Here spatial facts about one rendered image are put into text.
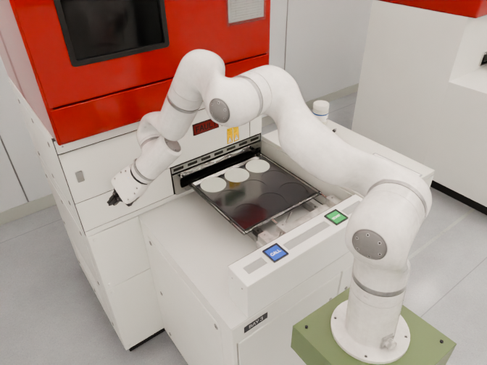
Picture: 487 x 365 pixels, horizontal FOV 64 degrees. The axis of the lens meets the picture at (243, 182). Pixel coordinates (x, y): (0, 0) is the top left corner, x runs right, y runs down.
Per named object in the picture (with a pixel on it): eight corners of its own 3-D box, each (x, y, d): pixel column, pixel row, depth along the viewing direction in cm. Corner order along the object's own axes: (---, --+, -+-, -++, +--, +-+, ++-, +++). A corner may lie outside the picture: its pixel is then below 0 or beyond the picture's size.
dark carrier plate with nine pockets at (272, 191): (192, 184, 155) (192, 182, 154) (259, 156, 171) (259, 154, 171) (244, 230, 132) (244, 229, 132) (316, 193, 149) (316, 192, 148)
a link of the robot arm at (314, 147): (388, 261, 78) (413, 220, 89) (429, 230, 70) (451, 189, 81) (213, 107, 89) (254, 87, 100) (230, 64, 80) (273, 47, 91)
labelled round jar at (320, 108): (308, 122, 181) (310, 102, 176) (319, 117, 185) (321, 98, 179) (319, 127, 177) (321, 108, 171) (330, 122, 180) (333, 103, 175)
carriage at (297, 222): (255, 248, 131) (255, 241, 130) (330, 206, 149) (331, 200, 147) (270, 261, 126) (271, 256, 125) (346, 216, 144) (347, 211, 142)
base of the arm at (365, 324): (427, 345, 93) (444, 290, 84) (362, 377, 87) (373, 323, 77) (374, 290, 108) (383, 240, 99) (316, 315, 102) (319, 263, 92)
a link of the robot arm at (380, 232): (414, 271, 89) (437, 182, 76) (386, 327, 76) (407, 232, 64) (364, 251, 95) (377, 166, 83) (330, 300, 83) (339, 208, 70)
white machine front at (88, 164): (84, 234, 143) (51, 138, 120) (257, 160, 182) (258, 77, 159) (87, 238, 141) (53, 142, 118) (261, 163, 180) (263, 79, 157)
